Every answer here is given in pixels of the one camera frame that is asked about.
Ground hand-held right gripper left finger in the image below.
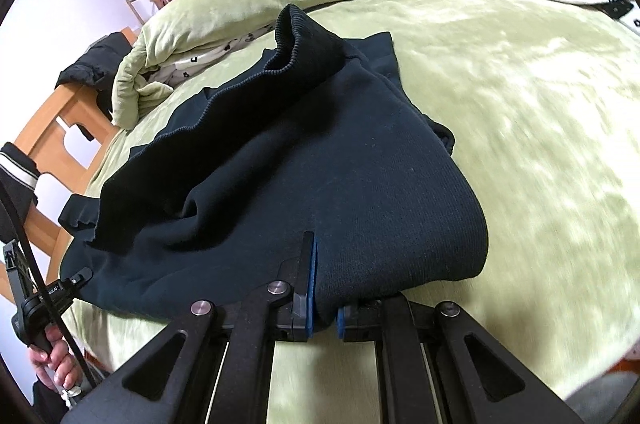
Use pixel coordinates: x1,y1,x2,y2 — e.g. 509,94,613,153
62,231,317,424

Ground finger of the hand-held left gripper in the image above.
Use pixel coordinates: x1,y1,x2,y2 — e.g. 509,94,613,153
62,267,96,289

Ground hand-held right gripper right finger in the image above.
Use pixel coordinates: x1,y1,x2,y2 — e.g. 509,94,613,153
336,294,583,424

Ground dark navy sweater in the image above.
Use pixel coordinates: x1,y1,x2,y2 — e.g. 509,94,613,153
57,4,489,322

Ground person's left hand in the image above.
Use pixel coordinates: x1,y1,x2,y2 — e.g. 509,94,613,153
27,326,86,397

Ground black white-striped cuff garment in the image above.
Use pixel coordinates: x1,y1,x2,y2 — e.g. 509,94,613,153
0,143,42,211

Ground black jacket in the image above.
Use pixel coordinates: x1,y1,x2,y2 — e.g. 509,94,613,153
56,31,137,115

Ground green plush bed blanket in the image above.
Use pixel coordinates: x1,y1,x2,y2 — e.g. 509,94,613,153
60,0,640,424

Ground wooden stand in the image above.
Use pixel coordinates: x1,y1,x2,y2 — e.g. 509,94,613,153
127,0,166,23

